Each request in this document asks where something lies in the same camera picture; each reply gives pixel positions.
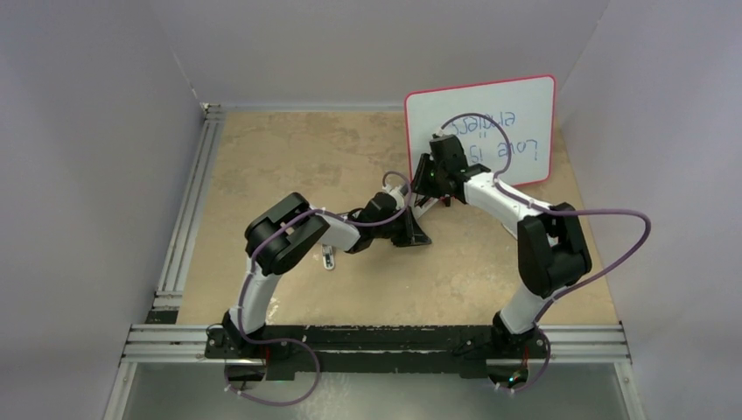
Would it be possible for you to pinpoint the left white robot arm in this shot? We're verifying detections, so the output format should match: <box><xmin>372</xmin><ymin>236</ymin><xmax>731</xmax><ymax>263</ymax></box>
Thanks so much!
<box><xmin>222</xmin><ymin>192</ymin><xmax>431</xmax><ymax>358</ymax></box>

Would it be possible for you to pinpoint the aluminium frame rail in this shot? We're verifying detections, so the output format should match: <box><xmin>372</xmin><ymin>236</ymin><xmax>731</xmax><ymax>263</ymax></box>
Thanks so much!
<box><xmin>153</xmin><ymin>104</ymin><xmax>228</xmax><ymax>311</ymax></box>

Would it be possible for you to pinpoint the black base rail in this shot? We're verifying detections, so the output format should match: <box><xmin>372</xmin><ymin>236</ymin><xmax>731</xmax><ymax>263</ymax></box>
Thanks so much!
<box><xmin>205</xmin><ymin>323</ymin><xmax>547</xmax><ymax>381</ymax></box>

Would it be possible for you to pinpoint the red-framed whiteboard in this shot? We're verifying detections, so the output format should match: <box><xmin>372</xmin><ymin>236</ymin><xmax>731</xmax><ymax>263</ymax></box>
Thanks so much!
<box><xmin>404</xmin><ymin>75</ymin><xmax>557</xmax><ymax>186</ymax></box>

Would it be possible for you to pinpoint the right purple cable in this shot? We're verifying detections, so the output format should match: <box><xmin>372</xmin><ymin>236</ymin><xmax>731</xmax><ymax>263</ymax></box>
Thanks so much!
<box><xmin>434</xmin><ymin>113</ymin><xmax>653</xmax><ymax>396</ymax></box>

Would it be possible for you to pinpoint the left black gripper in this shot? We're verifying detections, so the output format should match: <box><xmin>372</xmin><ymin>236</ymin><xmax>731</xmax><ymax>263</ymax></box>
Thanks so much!
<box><xmin>371</xmin><ymin>210</ymin><xmax>425</xmax><ymax>252</ymax></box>

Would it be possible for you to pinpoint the purple cable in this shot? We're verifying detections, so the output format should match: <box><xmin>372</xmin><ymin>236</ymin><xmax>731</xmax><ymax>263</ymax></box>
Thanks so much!
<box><xmin>234</xmin><ymin>171</ymin><xmax>414</xmax><ymax>343</ymax></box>
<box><xmin>434</xmin><ymin>113</ymin><xmax>653</xmax><ymax>396</ymax></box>

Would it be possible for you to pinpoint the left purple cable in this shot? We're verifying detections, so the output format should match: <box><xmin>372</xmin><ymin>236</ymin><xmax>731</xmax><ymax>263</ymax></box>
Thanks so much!
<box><xmin>234</xmin><ymin>171</ymin><xmax>414</xmax><ymax>343</ymax></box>

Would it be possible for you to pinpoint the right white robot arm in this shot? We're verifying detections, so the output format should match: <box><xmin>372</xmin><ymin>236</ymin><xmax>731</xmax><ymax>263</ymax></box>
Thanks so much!
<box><xmin>413</xmin><ymin>135</ymin><xmax>592</xmax><ymax>356</ymax></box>

